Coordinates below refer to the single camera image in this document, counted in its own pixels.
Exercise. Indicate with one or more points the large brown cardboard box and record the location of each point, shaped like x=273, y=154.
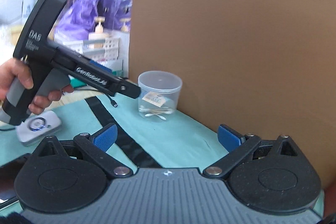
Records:
x=260, y=66

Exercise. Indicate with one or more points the person's left hand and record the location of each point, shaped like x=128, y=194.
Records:
x=14, y=68

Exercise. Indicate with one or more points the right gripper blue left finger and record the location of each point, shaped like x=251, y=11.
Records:
x=94, y=150

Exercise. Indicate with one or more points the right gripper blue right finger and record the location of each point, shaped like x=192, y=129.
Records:
x=240, y=149

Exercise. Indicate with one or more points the white round-button device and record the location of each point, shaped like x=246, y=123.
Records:
x=37, y=127

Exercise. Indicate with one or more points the purple plastic bag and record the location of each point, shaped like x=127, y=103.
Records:
x=79, y=20

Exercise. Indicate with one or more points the white plastic basket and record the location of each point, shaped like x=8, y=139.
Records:
x=99, y=50

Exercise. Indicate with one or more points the clear plastic cup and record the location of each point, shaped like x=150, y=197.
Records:
x=159, y=90

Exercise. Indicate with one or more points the cotton swabs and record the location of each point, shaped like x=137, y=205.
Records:
x=160, y=113

